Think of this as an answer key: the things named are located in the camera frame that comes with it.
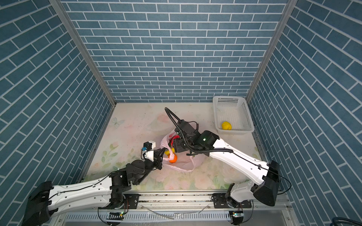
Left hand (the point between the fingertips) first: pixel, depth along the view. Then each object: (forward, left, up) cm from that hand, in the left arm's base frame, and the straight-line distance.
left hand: (168, 151), depth 72 cm
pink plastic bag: (+2, -6, -17) cm, 18 cm away
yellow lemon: (+26, -38, -12) cm, 48 cm away
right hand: (+3, -5, +2) cm, 6 cm away
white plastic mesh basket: (+42, -47, -19) cm, 66 cm away
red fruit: (+11, -2, -5) cm, 13 cm away
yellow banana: (-4, -1, +7) cm, 8 cm away
